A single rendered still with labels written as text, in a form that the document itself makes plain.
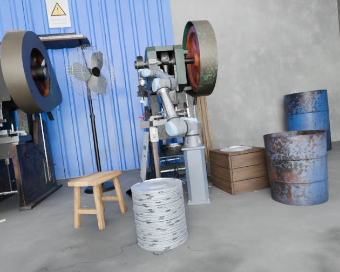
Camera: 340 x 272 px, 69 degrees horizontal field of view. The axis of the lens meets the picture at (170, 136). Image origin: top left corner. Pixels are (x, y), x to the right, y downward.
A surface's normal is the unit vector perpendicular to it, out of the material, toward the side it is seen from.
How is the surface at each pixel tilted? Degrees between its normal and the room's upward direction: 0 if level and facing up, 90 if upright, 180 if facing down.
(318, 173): 92
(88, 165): 90
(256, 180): 90
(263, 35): 90
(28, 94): 128
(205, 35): 71
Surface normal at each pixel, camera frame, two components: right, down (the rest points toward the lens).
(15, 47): 0.06, -0.34
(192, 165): -0.13, 0.07
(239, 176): 0.27, 0.02
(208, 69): 0.18, 0.51
